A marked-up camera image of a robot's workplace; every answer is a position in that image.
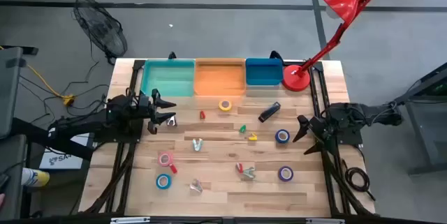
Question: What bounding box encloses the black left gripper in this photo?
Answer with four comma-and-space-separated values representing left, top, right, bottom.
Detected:
134, 89, 177, 135

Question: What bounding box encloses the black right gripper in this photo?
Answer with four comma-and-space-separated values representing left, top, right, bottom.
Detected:
292, 114, 338, 156

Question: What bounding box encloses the dark blue tape roll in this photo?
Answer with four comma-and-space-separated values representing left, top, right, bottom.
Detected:
274, 128, 291, 144

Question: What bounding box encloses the black stapler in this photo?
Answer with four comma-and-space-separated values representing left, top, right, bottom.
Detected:
258, 101, 281, 124

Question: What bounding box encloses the pink tape roll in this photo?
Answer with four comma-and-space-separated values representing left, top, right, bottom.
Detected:
157, 151, 175, 167

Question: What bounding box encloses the purple tape roll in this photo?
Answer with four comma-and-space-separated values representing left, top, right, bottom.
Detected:
278, 165, 295, 182

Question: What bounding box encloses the light blue tape roll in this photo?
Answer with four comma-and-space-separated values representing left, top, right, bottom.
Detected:
155, 173, 173, 191

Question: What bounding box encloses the teal plastic bin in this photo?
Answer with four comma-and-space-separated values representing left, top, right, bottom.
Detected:
140, 59, 196, 98

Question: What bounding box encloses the red desk lamp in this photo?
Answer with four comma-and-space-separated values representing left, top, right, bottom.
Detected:
281, 0, 377, 92

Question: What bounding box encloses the orange plastic bin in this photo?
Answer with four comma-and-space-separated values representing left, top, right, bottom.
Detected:
193, 58, 247, 96

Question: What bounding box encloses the blue plastic bin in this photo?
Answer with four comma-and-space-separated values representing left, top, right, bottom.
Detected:
245, 57, 284, 86

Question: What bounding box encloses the black floor fan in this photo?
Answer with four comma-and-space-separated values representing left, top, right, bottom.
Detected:
72, 0, 129, 65

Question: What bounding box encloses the white printed box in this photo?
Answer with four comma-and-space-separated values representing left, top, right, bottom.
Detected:
38, 133, 90, 170

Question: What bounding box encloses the black metal side table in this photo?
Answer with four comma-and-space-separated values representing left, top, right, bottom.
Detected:
386, 61, 447, 176

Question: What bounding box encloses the black rig crossbeam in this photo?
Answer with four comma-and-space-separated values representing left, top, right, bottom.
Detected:
0, 213, 447, 224

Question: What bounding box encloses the black rig support beam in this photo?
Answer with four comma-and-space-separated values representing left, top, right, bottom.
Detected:
10, 117, 95, 160

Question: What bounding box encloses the yellow white spray can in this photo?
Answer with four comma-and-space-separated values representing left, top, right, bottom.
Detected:
20, 167, 50, 188

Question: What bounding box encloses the grey equipment cabinet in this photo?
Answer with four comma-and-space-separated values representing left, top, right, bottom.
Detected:
0, 135, 29, 220
0, 46, 27, 140

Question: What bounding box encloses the coiled black cable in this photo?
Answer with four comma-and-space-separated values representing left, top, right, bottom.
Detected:
344, 166, 377, 202

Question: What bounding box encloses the silver metal bracket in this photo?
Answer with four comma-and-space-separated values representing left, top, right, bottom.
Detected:
306, 218, 345, 224
110, 216, 151, 224

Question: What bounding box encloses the yellow extension cord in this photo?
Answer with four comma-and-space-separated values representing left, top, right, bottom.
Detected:
0, 45, 76, 107

